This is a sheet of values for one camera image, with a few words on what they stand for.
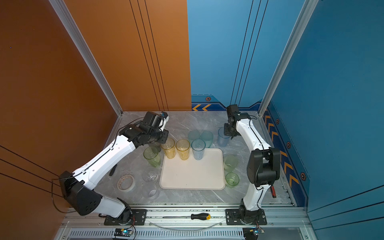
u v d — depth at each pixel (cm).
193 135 95
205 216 72
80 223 74
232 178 85
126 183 85
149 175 85
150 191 81
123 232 71
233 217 72
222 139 91
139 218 74
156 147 87
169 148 88
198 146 92
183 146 86
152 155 89
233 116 65
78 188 40
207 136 95
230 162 91
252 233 70
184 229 71
